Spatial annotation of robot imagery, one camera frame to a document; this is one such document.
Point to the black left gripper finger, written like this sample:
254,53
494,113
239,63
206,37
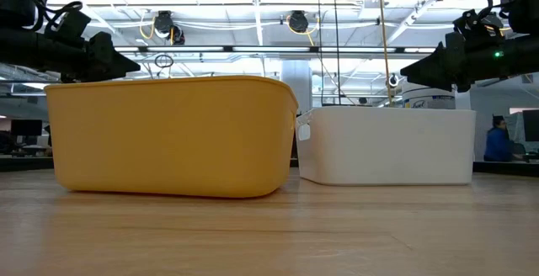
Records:
118,59
111,75

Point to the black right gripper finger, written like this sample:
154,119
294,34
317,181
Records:
433,63
452,82

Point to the yellow plastic bin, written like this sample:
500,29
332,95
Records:
168,137

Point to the white plastic bin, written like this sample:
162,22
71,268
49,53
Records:
385,145

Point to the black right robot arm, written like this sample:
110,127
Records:
522,57

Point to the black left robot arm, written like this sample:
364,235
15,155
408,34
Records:
25,53

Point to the white wipes canister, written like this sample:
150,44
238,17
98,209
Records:
428,99

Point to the round black white sensor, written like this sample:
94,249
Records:
393,80

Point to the person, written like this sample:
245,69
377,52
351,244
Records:
497,145

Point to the black monitor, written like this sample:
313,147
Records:
531,124
26,127

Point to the white column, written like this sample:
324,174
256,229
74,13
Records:
301,80

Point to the ceiling light bar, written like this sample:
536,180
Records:
273,49

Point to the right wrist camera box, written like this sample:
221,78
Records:
476,25

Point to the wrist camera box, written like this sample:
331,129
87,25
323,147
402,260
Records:
69,25
476,25

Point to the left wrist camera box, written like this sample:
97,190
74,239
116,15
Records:
69,25

